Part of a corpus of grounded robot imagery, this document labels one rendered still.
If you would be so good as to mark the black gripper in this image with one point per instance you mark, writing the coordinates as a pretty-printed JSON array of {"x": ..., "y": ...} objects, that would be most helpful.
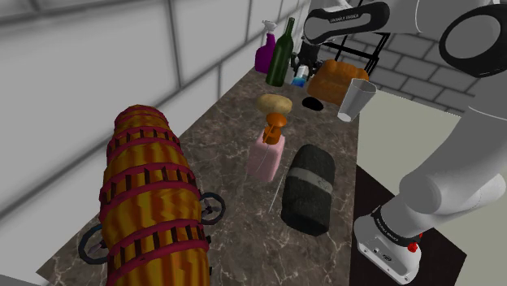
[{"x": 308, "y": 53}]

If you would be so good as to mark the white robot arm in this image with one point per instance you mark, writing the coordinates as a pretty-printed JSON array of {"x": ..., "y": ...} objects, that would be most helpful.
[{"x": 447, "y": 174}]

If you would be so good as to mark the small blue and white bottle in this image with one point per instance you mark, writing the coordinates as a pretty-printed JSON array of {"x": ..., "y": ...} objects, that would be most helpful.
[{"x": 300, "y": 79}]

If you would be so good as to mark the green wine bottle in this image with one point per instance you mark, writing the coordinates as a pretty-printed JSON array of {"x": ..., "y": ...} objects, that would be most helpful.
[{"x": 279, "y": 59}]

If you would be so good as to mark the orange bread loaf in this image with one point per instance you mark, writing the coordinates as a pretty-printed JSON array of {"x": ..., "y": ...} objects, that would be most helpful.
[{"x": 330, "y": 81}]

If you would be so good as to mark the purple spray bottle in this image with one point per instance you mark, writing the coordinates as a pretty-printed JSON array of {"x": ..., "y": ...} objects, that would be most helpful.
[{"x": 264, "y": 57}]

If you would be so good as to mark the small black oval object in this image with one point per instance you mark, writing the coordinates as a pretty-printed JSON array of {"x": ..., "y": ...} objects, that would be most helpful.
[{"x": 313, "y": 104}]

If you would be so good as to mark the tan potato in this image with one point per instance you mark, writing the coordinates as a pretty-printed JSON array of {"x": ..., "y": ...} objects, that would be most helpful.
[{"x": 274, "y": 104}]

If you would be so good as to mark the grey tapered cup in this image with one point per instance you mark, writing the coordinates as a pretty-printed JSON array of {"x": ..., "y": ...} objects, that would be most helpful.
[{"x": 354, "y": 101}]

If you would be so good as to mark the pink soap dispenser orange pump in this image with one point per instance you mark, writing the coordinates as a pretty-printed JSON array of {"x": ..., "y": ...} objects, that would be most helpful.
[{"x": 264, "y": 158}]

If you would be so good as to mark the black roll with grey band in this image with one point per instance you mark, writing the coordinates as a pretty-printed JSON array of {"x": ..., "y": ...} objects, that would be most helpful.
[{"x": 309, "y": 198}]

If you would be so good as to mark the dark robot stand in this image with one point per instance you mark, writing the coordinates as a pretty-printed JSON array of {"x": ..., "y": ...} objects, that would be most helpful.
[{"x": 368, "y": 190}]

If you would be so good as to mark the dark blue ringed drone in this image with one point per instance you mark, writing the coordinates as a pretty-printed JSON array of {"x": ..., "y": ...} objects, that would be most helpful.
[{"x": 216, "y": 208}]

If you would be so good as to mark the yellow barrel with red bands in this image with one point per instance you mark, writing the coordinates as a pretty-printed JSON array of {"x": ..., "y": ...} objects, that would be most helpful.
[{"x": 152, "y": 198}]

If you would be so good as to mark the black metal frame rack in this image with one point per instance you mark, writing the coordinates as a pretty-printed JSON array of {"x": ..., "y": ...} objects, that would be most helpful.
[{"x": 378, "y": 47}]

